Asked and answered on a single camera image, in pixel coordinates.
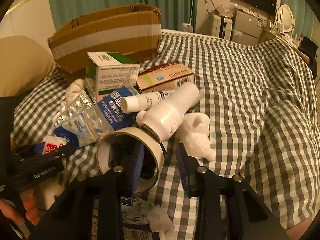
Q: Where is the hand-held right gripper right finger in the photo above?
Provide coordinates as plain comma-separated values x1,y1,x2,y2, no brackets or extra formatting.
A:
176,142,293,240

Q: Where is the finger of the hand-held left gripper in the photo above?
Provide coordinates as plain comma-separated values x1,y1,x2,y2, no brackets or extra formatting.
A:
22,144,77,168
11,144,40,159

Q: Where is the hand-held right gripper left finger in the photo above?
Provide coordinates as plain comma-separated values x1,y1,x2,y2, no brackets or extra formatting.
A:
27,140,145,240

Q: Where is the red white packet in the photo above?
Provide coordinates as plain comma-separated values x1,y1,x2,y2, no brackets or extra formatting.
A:
37,136,67,155

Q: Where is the beige tape roll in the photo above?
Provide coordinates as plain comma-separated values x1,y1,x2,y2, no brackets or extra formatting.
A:
96,127,165,193

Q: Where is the brown cardboard box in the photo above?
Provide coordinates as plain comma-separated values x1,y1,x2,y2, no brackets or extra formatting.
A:
47,3,162,84

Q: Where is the person's left hand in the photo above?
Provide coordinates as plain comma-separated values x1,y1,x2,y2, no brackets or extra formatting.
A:
0,189,40,227

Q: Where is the blue white packet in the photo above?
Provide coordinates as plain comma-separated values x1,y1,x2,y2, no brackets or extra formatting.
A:
54,114,100,148

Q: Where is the white bear figurine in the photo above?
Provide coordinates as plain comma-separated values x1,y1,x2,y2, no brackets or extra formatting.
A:
179,112,216,162

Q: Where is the printed plastic bag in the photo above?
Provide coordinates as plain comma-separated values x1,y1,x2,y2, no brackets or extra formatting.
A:
92,195,160,240

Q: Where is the white crumpled tissue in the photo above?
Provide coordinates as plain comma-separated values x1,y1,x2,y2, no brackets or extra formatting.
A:
147,205,175,233

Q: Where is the silver blister pack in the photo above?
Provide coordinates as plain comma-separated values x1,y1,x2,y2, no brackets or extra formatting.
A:
52,94,94,127

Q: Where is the cream pillow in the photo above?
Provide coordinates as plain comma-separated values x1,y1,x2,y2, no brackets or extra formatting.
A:
0,35,55,98

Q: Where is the white handheld fan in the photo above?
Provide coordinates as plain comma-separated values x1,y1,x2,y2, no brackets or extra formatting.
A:
136,82,204,142

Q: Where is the clear water bottle blue label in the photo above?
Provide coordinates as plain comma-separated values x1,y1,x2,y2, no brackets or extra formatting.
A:
82,86,140,140

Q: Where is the white glove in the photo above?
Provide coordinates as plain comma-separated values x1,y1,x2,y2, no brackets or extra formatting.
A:
60,78,87,110

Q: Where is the white ointment tube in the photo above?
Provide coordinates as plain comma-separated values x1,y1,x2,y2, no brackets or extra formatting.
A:
121,90,177,114

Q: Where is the checkered blanket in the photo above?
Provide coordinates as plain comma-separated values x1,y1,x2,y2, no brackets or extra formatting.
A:
10,29,320,240

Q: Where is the red beige medicine box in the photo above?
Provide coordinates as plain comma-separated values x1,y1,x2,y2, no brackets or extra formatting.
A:
136,60,196,94

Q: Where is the green white medicine box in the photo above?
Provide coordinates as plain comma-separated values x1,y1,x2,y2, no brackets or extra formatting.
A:
85,52,140,103

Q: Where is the white suitcase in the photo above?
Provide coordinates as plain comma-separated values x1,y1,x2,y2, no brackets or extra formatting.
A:
209,14,237,39

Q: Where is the grey cabinet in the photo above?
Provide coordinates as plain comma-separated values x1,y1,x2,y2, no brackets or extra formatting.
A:
231,10,270,43

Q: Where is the white dressing table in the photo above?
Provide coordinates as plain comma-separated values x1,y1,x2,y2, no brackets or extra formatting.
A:
259,27,300,48

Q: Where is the black bag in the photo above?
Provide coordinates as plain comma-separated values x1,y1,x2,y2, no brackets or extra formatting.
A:
299,36,320,78

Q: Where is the white oval mirror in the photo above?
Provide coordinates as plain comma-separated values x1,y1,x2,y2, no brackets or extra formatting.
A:
276,4,295,34

